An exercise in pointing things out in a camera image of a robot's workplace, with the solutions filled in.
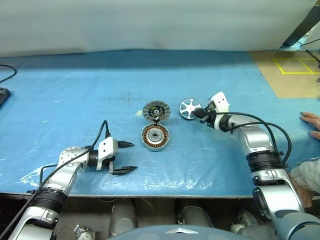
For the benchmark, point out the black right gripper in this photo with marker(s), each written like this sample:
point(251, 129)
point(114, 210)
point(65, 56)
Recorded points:
point(211, 117)

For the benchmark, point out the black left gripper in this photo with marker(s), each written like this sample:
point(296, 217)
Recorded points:
point(112, 165)

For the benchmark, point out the silver spoked motor rotor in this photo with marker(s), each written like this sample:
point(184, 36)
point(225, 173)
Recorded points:
point(190, 108)

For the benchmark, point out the silver motor stator housing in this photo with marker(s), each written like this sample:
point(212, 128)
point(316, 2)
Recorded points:
point(155, 137)

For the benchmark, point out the finned motor cover disc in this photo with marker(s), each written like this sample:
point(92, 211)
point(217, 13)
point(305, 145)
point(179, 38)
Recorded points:
point(156, 110)

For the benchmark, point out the person grey sleeved forearm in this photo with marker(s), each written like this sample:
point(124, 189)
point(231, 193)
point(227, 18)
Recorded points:
point(307, 172)

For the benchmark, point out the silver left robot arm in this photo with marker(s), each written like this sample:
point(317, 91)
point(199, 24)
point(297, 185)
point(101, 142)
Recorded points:
point(70, 162)

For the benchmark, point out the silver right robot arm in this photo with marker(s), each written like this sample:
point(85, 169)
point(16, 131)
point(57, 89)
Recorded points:
point(257, 142)

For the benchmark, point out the person bare hand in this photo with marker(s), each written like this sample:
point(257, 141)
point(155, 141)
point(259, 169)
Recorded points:
point(313, 121)

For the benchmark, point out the grey rounded shape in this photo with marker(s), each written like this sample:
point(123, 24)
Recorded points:
point(124, 216)
point(196, 213)

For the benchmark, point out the blue plastic table mat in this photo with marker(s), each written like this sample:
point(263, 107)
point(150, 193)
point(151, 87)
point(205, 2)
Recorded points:
point(100, 87)

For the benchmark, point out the white speckled lump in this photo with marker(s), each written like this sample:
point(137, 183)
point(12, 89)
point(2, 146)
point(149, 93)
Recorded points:
point(85, 233)
point(243, 222)

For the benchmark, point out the grey-blue robot torso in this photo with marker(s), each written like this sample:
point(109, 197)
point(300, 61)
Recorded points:
point(172, 235)

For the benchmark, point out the brown cardboard panel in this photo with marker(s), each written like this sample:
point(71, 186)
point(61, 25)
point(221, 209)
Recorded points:
point(287, 85)

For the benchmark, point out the black flat device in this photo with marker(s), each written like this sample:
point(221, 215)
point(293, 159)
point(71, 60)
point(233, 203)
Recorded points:
point(3, 95)

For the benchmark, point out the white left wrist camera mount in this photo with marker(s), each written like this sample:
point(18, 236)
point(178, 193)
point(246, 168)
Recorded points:
point(106, 148)

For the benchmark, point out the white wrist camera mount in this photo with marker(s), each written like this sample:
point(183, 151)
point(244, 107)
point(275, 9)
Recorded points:
point(221, 102)
point(106, 148)

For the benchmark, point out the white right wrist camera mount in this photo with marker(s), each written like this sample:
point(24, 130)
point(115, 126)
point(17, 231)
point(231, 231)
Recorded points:
point(221, 102)

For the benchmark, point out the dark grey slanted post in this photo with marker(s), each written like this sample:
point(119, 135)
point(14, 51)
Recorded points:
point(302, 27)

